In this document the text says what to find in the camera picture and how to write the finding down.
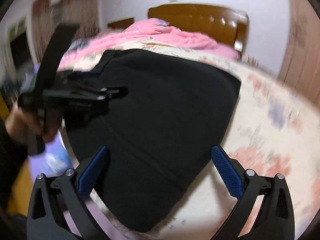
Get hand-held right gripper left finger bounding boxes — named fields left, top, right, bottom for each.
left=27, top=145, right=110, bottom=240

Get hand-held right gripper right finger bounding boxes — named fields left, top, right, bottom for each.
left=211, top=145, right=295, bottom=240

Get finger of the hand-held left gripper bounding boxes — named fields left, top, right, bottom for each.
left=75, top=93, right=126, bottom=104
left=72, top=79, right=129, bottom=96

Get black pants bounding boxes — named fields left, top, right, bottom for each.
left=63, top=48, right=242, bottom=233

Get person's left forearm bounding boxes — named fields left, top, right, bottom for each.
left=0, top=120, right=28, bottom=207

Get person's left hand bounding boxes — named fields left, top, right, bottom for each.
left=5, top=107, right=63, bottom=143

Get purple printed blanket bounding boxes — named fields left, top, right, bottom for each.
left=27, top=62, right=74, bottom=182

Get floral bed sheet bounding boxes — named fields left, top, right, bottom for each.
left=57, top=39, right=320, bottom=240

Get wooden nightstand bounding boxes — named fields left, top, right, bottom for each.
left=107, top=17, right=136, bottom=31

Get white framed window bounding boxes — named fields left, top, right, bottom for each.
left=9, top=17, right=32, bottom=65

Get pink quilt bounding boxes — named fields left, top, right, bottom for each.
left=58, top=18, right=240, bottom=64

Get red patterned curtain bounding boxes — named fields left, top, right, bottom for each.
left=62, top=0, right=98, bottom=32
left=32, top=0, right=52, bottom=64

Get wooden headboard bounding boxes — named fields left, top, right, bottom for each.
left=147, top=3, right=250, bottom=53

